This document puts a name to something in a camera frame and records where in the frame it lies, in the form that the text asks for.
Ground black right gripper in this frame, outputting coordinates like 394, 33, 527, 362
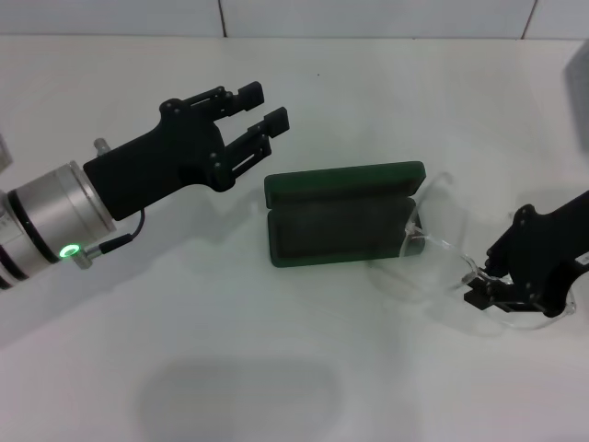
462, 188, 589, 320

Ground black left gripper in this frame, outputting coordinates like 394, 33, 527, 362
82, 81, 291, 222

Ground clear white glasses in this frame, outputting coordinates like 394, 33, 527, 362
367, 172, 579, 332

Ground green glasses case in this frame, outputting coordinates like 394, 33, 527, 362
264, 160, 424, 269

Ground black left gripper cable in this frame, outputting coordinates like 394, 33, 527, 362
73, 209, 147, 271

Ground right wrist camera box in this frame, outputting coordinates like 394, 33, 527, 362
562, 43, 589, 154

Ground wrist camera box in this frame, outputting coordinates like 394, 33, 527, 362
562, 43, 589, 154
0, 133, 13, 174

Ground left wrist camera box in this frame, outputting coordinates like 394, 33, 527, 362
0, 133, 13, 174

